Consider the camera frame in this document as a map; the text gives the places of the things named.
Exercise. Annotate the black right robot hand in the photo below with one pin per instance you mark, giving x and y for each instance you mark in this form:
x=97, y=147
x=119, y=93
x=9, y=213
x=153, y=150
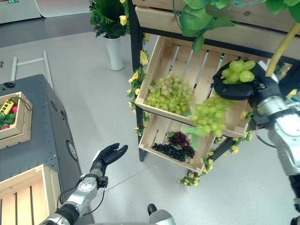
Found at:
x=236, y=89

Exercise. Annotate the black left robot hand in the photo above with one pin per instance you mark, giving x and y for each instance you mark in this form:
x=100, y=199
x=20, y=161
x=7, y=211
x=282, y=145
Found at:
x=110, y=156

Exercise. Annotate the green grape bunch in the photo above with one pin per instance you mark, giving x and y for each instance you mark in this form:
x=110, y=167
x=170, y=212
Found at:
x=218, y=103

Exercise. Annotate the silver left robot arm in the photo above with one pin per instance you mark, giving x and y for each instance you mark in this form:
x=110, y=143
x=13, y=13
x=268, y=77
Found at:
x=77, y=199

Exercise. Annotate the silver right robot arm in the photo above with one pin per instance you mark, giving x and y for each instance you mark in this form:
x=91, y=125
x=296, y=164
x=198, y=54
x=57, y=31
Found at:
x=279, y=126

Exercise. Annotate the wooden crate with green grapes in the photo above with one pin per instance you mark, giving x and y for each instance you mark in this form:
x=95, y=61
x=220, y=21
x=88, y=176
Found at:
x=187, y=84

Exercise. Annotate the yellow banana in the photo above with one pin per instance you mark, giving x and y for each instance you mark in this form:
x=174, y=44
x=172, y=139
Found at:
x=280, y=51

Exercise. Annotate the black grape bunch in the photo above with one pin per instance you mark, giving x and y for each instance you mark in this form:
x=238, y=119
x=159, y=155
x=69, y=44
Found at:
x=173, y=151

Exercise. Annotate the wooden crate with dark grapes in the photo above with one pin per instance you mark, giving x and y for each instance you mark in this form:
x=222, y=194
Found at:
x=173, y=143

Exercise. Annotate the dark grey cabinet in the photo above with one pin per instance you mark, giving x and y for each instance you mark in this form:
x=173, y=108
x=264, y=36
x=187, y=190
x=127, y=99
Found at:
x=51, y=126

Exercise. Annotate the pile of green grapes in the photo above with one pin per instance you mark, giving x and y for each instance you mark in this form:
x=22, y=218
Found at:
x=170, y=93

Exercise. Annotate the dark red grape bunch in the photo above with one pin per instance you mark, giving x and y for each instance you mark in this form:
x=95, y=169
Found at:
x=179, y=138

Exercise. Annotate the wooden top shelf crate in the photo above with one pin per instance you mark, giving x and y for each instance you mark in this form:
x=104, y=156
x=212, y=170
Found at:
x=211, y=16

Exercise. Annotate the silver robot torso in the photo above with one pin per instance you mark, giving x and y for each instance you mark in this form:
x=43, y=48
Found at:
x=159, y=216

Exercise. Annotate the green vine leaves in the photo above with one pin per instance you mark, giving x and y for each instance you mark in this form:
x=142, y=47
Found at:
x=201, y=18

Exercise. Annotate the yellow flower garland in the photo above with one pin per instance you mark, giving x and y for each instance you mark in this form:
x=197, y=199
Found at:
x=140, y=77

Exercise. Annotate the large empty wooden crate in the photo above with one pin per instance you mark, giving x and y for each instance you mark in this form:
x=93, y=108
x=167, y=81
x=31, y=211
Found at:
x=25, y=197

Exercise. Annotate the small wooden crate with items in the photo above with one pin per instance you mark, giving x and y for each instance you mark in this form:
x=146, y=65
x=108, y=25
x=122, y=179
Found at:
x=16, y=117

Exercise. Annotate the white cylindrical vase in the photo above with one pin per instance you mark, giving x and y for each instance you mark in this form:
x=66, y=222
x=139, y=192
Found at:
x=114, y=53

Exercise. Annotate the yellow toy car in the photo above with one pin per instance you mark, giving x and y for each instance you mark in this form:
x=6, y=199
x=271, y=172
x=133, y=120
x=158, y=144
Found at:
x=6, y=106

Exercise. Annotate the green fern plant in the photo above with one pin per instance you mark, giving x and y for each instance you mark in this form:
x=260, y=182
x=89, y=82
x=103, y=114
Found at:
x=107, y=18

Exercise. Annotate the white counter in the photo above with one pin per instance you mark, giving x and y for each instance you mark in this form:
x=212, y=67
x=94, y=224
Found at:
x=39, y=8

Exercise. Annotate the black metal shelf frame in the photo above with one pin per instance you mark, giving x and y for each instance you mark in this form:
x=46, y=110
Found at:
x=136, y=47

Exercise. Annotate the white metal rack frame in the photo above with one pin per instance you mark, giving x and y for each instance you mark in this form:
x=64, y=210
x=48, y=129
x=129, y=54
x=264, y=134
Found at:
x=30, y=68

